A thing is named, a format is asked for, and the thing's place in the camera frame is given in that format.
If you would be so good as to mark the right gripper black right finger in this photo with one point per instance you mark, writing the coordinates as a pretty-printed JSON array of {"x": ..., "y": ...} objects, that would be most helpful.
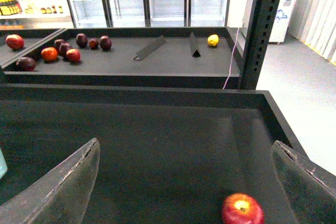
[{"x": 309, "y": 188}]

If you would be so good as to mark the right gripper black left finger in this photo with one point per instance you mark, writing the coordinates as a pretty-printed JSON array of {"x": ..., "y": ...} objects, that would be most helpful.
[{"x": 60, "y": 196}]

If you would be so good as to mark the light blue plastic basket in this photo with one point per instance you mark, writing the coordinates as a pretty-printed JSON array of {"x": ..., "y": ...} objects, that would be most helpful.
[{"x": 3, "y": 165}]

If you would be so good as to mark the red apple with yellow top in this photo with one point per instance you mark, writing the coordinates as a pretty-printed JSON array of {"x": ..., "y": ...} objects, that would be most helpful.
[{"x": 242, "y": 208}]

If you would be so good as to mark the red apple near orange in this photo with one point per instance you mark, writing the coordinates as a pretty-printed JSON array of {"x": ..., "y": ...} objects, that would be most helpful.
[{"x": 73, "y": 55}]

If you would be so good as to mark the red apple in left tray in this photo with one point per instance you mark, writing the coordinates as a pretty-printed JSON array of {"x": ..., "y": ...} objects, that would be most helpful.
[{"x": 15, "y": 42}]

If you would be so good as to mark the black lower produce tray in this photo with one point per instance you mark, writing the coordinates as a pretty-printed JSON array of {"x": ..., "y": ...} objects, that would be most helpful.
[{"x": 166, "y": 155}]

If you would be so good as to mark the black produce tray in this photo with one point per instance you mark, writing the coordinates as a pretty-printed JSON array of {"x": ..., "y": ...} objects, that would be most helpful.
[
  {"x": 166, "y": 155},
  {"x": 172, "y": 65}
]

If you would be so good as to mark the dark plum front left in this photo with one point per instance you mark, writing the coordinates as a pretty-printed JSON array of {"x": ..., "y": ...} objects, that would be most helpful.
[{"x": 26, "y": 64}]

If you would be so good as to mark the orange round fruit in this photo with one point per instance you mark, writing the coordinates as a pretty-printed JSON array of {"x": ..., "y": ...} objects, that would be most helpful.
[{"x": 49, "y": 54}]

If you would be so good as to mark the dark plum beside orange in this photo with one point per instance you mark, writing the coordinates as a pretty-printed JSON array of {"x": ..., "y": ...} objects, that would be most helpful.
[{"x": 63, "y": 48}]

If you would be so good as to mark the dark plum behind orange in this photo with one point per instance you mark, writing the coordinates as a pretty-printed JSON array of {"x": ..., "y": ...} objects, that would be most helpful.
[{"x": 57, "y": 43}]

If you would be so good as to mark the small dark red plum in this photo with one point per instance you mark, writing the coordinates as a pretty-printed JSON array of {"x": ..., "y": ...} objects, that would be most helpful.
[{"x": 94, "y": 44}]

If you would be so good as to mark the dark plum back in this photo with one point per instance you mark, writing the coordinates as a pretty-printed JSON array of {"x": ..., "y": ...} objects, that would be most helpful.
[{"x": 81, "y": 40}]

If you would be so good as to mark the dark plum right of group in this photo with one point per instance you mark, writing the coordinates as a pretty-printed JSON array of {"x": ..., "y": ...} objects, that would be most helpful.
[{"x": 105, "y": 43}]

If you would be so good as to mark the white blue chest freezer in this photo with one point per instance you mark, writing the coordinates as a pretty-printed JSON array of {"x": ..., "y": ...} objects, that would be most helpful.
[{"x": 282, "y": 18}]

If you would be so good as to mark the flat black divider strip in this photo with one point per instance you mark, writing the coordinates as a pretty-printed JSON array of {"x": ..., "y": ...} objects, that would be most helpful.
[{"x": 150, "y": 48}]

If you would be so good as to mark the black left upper tray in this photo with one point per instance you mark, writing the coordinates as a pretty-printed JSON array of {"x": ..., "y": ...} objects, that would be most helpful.
[{"x": 31, "y": 38}]

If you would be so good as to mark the black upper produce tray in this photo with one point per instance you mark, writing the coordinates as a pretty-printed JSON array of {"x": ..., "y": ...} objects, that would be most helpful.
[{"x": 172, "y": 65}]

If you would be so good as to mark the yellow lemon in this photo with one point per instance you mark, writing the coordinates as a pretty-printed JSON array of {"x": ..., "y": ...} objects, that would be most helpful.
[{"x": 213, "y": 40}]

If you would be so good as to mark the upright black divider wedge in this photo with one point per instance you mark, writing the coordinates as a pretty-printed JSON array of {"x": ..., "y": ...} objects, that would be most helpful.
[{"x": 194, "y": 46}]

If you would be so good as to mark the grocery shelf with bottles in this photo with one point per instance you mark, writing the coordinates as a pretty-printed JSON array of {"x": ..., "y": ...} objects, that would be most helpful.
[{"x": 35, "y": 14}]

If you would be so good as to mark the black perforated steel post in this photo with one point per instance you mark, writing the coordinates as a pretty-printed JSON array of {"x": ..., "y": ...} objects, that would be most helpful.
[{"x": 260, "y": 25}]

